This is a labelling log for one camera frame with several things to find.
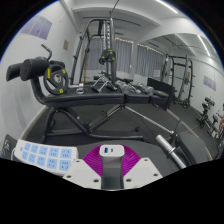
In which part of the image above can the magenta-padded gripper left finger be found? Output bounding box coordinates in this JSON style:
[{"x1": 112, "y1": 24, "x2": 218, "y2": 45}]
[{"x1": 62, "y1": 143, "x2": 104, "y2": 189}]

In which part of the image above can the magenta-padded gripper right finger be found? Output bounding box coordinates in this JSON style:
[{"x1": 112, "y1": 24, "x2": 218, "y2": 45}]
[{"x1": 121, "y1": 143, "x2": 164, "y2": 190}]

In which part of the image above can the white charger block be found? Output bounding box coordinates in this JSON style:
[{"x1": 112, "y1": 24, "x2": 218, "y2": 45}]
[{"x1": 99, "y1": 143, "x2": 126, "y2": 191}]

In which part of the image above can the chrome barbell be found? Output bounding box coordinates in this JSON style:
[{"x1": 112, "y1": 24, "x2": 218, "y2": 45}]
[{"x1": 155, "y1": 134, "x2": 188, "y2": 169}]

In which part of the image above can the white power strip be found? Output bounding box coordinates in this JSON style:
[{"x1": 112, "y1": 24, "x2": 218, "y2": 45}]
[{"x1": 13, "y1": 138, "x2": 79, "y2": 176}]

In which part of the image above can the black padded bench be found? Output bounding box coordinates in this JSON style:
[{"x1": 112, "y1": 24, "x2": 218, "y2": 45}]
[{"x1": 175, "y1": 131, "x2": 210, "y2": 164}]

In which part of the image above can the black weight bench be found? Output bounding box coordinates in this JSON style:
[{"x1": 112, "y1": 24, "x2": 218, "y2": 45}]
[{"x1": 5, "y1": 56, "x2": 174, "y2": 144}]

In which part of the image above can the black padded seat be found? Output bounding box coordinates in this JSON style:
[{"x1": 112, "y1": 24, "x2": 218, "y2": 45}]
[{"x1": 0, "y1": 134, "x2": 18, "y2": 158}]

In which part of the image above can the chrome dumbbell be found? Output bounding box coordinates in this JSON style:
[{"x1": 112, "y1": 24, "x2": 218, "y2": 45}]
[
  {"x1": 136, "y1": 83, "x2": 155, "y2": 96},
  {"x1": 114, "y1": 80, "x2": 134, "y2": 94}
]

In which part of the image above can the dumbbell rack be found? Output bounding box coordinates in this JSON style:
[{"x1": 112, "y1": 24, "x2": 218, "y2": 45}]
[{"x1": 196, "y1": 96, "x2": 218, "y2": 129}]

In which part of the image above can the person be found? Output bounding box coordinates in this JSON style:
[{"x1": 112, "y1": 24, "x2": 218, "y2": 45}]
[{"x1": 214, "y1": 103, "x2": 224, "y2": 134}]

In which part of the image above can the black yellow weight plate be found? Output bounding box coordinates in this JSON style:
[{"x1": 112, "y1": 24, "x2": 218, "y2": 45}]
[
  {"x1": 98, "y1": 49, "x2": 117, "y2": 66},
  {"x1": 43, "y1": 63, "x2": 70, "y2": 96}
]

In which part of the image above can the black power rack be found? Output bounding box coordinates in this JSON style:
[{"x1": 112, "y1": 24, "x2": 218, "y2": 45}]
[{"x1": 161, "y1": 53, "x2": 195, "y2": 108}]

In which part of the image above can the grey curtain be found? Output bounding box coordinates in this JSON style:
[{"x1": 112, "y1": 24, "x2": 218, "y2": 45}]
[
  {"x1": 88, "y1": 36, "x2": 134, "y2": 74},
  {"x1": 134, "y1": 44, "x2": 164, "y2": 78}
]

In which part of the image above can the ceiling light strip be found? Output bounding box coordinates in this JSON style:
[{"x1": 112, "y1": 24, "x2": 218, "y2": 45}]
[
  {"x1": 197, "y1": 34, "x2": 212, "y2": 58},
  {"x1": 154, "y1": 0, "x2": 179, "y2": 14}
]

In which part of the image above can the metal cable handle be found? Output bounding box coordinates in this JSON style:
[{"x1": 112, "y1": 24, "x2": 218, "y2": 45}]
[{"x1": 91, "y1": 74, "x2": 118, "y2": 93}]

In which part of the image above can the purple wall poster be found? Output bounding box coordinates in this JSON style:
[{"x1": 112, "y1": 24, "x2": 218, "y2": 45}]
[
  {"x1": 19, "y1": 14, "x2": 53, "y2": 41},
  {"x1": 203, "y1": 74, "x2": 217, "y2": 92}
]

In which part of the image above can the grey cable machine frame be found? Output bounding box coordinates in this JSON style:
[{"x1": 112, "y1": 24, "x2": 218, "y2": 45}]
[{"x1": 69, "y1": 18, "x2": 119, "y2": 88}]

